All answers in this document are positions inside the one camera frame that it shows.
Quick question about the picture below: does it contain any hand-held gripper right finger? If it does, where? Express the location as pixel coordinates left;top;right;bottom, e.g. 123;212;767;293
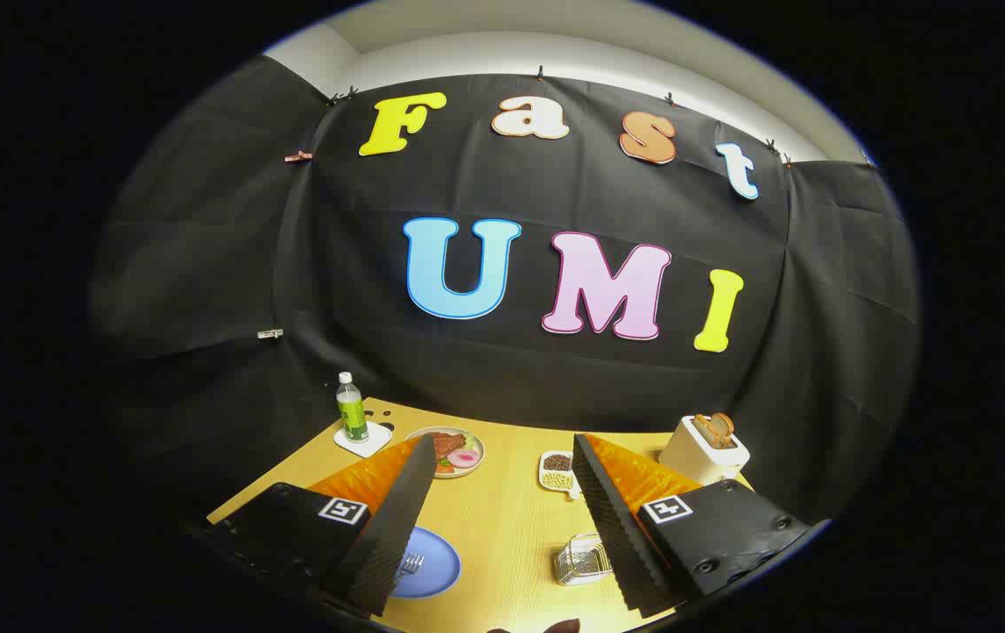
572;433;812;619

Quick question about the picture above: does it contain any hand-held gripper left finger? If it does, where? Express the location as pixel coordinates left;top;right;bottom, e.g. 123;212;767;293
193;434;439;618

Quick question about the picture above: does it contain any blue round plate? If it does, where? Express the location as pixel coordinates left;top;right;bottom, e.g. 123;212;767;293
390;526;462;600

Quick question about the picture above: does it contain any white divided tray of beans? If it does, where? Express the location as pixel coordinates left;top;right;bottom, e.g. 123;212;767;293
539;450;584;500

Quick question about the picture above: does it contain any white square coaster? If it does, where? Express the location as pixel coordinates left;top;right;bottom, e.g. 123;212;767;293
333;422;394;458

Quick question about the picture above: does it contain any plate of meat and vegetables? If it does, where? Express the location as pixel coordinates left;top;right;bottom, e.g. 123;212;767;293
404;426;485;479

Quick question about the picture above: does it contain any white toaster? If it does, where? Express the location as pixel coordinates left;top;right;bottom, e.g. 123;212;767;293
659;415;751;486

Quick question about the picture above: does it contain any green label drink bottle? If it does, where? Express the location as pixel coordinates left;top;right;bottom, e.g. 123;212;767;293
335;372;371;443

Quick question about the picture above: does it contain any square metal wire basket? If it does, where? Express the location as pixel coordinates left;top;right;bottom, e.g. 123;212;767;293
553;532;615;586

